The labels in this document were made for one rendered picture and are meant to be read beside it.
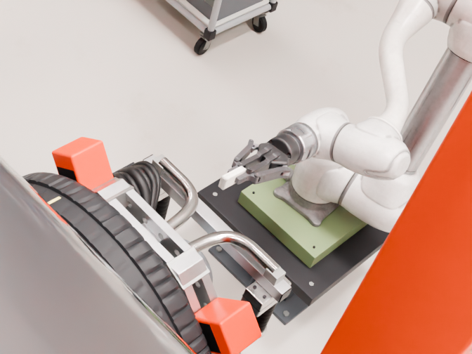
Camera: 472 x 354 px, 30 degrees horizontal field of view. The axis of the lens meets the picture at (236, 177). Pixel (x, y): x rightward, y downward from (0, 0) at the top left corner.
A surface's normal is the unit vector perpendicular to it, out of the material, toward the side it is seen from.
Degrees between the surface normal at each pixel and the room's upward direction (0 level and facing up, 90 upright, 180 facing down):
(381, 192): 69
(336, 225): 0
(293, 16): 0
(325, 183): 87
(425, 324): 90
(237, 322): 45
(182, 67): 0
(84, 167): 55
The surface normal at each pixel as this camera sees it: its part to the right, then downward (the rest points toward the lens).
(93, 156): 0.69, 0.15
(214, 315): -0.33, -0.91
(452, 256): -0.69, 0.42
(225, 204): 0.22, -0.65
